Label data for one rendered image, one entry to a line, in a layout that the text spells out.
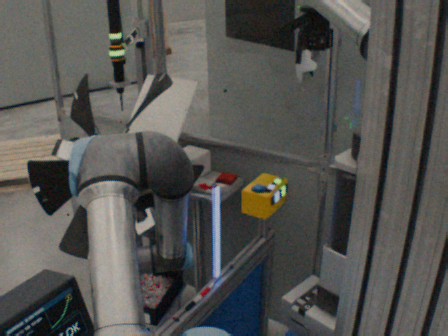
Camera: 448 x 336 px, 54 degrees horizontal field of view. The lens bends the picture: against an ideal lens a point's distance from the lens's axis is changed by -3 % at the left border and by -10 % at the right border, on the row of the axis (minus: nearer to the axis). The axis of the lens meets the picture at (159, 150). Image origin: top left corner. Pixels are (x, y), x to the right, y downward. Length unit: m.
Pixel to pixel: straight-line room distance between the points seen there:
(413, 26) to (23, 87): 6.58
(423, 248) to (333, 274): 0.25
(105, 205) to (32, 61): 6.09
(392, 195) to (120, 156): 0.51
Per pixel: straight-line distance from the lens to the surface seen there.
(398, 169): 0.55
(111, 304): 0.77
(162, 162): 0.88
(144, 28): 2.01
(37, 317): 0.90
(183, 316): 1.39
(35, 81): 6.93
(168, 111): 1.82
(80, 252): 1.55
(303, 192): 2.07
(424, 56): 0.51
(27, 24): 6.80
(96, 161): 0.87
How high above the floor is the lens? 1.81
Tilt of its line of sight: 22 degrees down
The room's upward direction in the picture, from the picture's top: 4 degrees counter-clockwise
